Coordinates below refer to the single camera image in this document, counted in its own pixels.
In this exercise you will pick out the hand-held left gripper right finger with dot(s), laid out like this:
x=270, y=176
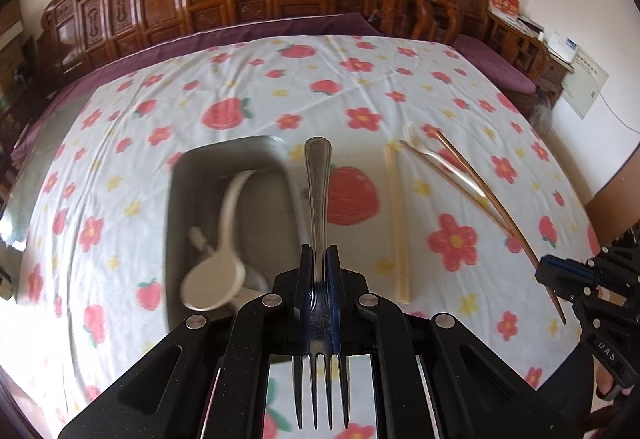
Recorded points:
x=333, y=279

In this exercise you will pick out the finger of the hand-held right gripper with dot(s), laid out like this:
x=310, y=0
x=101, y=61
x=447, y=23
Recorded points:
x=617, y=251
x=565, y=271

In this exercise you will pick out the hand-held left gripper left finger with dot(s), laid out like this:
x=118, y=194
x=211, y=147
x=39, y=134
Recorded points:
x=304, y=279

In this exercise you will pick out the brown wooden chopstick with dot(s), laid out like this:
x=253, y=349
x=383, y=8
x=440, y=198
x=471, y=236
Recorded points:
x=492, y=199
x=450, y=179

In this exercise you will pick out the rectangular metal tray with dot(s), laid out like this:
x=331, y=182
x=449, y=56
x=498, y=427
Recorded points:
x=200, y=199

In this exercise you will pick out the person's right hand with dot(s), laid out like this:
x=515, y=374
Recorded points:
x=607, y=384

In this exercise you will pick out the light bamboo chopstick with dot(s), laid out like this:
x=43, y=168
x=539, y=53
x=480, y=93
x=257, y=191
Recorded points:
x=402, y=229
x=395, y=229

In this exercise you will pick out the grey feather duster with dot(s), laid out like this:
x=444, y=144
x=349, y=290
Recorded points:
x=542, y=111

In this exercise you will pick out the pale slim fork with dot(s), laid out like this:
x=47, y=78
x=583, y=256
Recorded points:
x=415, y=139

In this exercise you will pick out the white leaning panel board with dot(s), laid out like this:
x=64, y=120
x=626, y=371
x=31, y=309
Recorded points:
x=585, y=81

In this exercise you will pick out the floral strawberry tablecloth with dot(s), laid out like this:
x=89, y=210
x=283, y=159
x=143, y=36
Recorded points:
x=350, y=84

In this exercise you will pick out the wooden side table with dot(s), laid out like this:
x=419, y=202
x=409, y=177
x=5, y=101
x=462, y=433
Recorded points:
x=537, y=54

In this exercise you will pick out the white telephone device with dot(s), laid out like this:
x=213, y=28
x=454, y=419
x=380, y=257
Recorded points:
x=559, y=45

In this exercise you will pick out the small purple seat cushion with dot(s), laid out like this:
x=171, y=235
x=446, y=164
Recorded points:
x=492, y=64

